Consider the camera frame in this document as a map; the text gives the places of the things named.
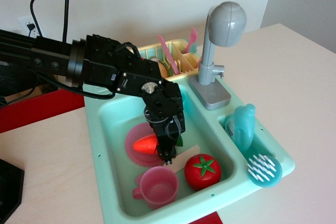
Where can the cream toy knife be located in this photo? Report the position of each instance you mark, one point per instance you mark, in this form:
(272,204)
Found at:
(179,162)

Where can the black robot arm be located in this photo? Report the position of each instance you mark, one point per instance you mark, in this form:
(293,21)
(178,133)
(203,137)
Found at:
(107,63)

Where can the pink toy mug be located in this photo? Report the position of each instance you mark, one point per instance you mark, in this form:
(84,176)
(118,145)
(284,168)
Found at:
(158,186)

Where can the mint green toy sink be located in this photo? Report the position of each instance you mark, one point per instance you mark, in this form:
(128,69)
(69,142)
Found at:
(109,122)

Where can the pink toy utensil in rack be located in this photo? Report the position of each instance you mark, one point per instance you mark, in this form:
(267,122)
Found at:
(168,55)

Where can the white wall outlet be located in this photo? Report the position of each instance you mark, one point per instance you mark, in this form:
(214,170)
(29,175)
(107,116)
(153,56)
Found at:
(30,28)

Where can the yellow dish rack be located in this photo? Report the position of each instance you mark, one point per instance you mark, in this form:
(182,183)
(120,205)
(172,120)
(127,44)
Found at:
(186,62)

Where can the teal plastic cup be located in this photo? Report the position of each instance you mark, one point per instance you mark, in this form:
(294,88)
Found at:
(183,99)

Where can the teal soap bottle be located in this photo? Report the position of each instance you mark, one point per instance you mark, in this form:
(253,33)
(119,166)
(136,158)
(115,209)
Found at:
(240,126)

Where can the pink teal toy spatula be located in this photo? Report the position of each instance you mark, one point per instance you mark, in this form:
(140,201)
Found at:
(192,43)

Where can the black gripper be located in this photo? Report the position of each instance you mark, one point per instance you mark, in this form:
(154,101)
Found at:
(165,114)

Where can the pink toy plate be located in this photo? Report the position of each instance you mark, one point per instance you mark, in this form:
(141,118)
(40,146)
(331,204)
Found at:
(137,132)

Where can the yellow toy corn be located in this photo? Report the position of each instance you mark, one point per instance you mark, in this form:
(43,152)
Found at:
(163,71)

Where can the red toy tomato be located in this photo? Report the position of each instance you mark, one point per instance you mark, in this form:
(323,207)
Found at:
(202,171)

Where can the black object at left edge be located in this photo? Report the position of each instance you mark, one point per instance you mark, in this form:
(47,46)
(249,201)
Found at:
(12,181)

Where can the orange toy carrot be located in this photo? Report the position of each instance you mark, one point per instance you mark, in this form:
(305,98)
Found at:
(146,145)

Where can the teal dish brush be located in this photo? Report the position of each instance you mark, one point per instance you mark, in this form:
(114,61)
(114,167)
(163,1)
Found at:
(263,170)

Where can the black bin with bag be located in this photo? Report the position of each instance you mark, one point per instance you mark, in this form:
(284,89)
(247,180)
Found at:
(16,79)

